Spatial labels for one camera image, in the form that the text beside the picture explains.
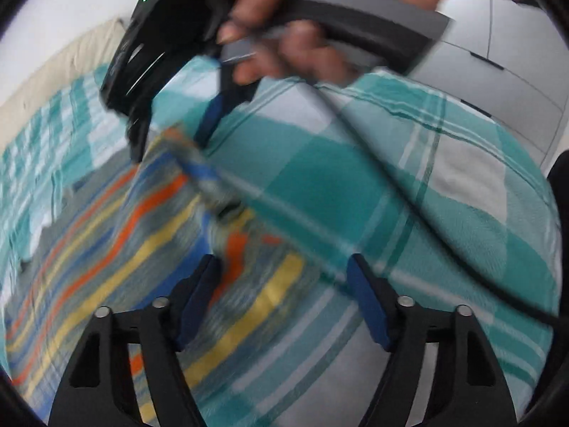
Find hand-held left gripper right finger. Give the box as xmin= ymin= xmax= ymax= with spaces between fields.
xmin=346 ymin=253 xmax=519 ymax=427

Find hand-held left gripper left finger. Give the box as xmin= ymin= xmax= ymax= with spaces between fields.
xmin=48 ymin=254 xmax=222 ymax=427

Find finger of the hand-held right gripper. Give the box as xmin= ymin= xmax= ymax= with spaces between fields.
xmin=195 ymin=58 xmax=259 ymax=148
xmin=128 ymin=113 xmax=155 ymax=164

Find striped knit sweater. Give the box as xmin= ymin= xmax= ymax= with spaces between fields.
xmin=0 ymin=127 xmax=339 ymax=427

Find person's right hand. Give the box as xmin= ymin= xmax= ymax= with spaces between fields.
xmin=218 ymin=0 xmax=522 ymax=89

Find cream padded headboard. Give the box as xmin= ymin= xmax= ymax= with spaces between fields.
xmin=0 ymin=18 xmax=127 ymax=143

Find teal plaid blanket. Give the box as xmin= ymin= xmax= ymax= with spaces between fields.
xmin=0 ymin=53 xmax=561 ymax=427

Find white cabinet drawers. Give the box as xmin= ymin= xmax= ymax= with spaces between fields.
xmin=406 ymin=0 xmax=569 ymax=174

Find black cable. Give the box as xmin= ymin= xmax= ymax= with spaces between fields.
xmin=307 ymin=80 xmax=558 ymax=323

